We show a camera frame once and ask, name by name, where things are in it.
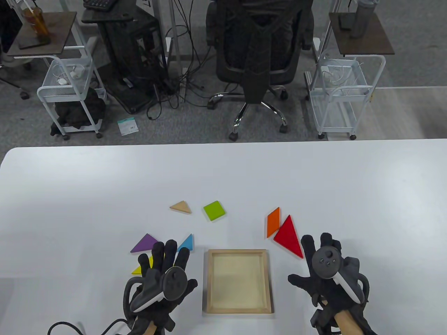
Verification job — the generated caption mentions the person's left hand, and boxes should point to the person's left hand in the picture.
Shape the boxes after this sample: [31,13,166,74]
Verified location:
[123,239,198,332]

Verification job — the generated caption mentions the person's right hand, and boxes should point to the person's right hand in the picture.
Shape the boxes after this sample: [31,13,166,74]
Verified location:
[288,233,371,325]

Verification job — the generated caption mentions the purple triangle tangram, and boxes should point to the purple triangle tangram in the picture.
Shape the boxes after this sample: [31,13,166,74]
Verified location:
[130,233,159,254]

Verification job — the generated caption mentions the red large triangle tangram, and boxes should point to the red large triangle tangram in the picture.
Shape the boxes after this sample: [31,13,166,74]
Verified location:
[273,215,303,259]

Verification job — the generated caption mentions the yellow large triangle tangram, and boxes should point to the yellow large triangle tangram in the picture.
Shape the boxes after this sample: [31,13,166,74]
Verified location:
[132,254,165,275]

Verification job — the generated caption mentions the blue small triangle tangram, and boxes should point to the blue small triangle tangram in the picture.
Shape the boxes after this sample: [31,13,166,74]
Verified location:
[177,233,193,252]

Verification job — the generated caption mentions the orange parallelogram tangram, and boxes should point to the orange parallelogram tangram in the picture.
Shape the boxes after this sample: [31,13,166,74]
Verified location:
[267,207,280,239]

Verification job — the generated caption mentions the natural wood triangle tangram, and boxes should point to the natural wood triangle tangram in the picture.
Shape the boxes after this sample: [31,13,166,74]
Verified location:
[170,201,192,215]

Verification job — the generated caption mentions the green square tangram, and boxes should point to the green square tangram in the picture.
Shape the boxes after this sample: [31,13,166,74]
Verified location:
[203,200,226,222]

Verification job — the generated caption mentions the wooden square tray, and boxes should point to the wooden square tray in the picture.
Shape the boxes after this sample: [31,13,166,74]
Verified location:
[203,249,274,314]

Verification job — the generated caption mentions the person's right forearm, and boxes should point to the person's right forearm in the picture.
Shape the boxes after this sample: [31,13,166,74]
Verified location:
[328,307,364,335]

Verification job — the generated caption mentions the white packet teal edge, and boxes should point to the white packet teal edge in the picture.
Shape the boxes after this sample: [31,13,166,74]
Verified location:
[117,118,139,136]

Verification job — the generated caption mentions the black bag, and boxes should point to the black bag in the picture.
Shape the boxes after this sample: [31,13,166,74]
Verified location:
[50,87,107,136]

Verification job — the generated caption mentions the black mesh office chair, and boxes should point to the black mesh office chair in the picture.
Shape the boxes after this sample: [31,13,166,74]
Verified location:
[205,0,315,142]

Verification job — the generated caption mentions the black computer tower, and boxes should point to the black computer tower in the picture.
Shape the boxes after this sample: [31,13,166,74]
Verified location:
[99,17,167,114]

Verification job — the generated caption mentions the black chair base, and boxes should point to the black chair base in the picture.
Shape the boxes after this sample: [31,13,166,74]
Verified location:
[0,75,31,101]

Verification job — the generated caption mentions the white desk leg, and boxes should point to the white desk leg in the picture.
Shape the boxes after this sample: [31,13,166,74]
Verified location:
[169,0,183,68]

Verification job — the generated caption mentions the brown side table top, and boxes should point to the brown side table top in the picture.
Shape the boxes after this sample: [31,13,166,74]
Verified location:
[6,11,77,57]
[328,12,395,56]

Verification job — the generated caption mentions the grey metal bottle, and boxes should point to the grey metal bottle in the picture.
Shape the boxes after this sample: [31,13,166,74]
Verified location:
[350,0,377,38]

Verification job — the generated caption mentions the dark desk top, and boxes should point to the dark desk top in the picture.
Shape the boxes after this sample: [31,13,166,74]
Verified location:
[81,6,135,24]

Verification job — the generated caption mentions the black phone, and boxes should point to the black phone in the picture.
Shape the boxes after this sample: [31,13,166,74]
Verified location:
[18,35,51,50]

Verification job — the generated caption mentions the black keyboard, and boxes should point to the black keyboard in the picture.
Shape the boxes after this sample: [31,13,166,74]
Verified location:
[83,0,118,11]

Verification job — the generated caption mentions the amber drink cup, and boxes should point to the amber drink cup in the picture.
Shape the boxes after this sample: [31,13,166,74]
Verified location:
[21,5,50,44]

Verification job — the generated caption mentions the black glove cable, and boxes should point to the black glove cable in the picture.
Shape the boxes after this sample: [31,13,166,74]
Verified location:
[47,316,135,335]

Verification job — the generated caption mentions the white wire rolling cart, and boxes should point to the white wire rolling cart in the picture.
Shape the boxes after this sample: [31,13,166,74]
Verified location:
[37,45,108,141]
[305,52,387,141]

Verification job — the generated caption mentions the tangle of black cables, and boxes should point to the tangle of black cables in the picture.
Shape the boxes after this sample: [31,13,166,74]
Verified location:
[147,0,217,121]

